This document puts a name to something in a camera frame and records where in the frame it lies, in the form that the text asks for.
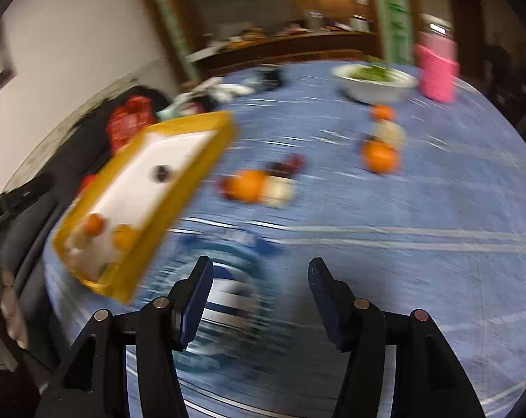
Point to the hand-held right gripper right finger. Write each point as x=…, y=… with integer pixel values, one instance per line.
x=328, y=309

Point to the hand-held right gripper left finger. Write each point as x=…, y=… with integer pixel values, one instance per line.
x=195, y=305

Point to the orange mandarin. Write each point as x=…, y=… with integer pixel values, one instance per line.
x=380, y=156
x=93, y=224
x=382, y=112
x=245, y=185

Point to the pale banana chunk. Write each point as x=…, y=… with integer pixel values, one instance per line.
x=281, y=190
x=91, y=257

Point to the red jujube date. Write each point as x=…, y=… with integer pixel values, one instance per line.
x=294, y=163
x=224, y=187

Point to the dark purple plum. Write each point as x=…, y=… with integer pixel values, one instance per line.
x=162, y=173
x=275, y=168

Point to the yellow-rimmed white tray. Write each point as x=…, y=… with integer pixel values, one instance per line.
x=167, y=148

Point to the pale sugarcane chunk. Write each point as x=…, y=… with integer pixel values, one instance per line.
x=389, y=133

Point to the person's left hand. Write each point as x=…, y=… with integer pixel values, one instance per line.
x=14, y=309

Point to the red paper bag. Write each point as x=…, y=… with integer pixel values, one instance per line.
x=88, y=183

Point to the blue plaid tablecloth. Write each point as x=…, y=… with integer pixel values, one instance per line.
x=419, y=226

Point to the red plastic bag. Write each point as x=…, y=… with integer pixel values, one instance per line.
x=128, y=122

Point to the clear plastic bag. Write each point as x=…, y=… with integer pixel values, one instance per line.
x=176, y=106

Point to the white cotton glove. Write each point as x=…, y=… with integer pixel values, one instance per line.
x=228, y=89

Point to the white bowl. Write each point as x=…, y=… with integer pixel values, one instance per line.
x=371, y=91

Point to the green leafy vegetables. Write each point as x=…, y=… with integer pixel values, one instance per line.
x=376, y=72

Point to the pink sleeved bottle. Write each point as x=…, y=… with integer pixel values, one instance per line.
x=437, y=74

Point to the wooden glass partition cabinet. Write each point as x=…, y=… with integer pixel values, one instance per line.
x=289, y=48

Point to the dark wooden door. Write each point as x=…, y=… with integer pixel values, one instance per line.
x=465, y=30

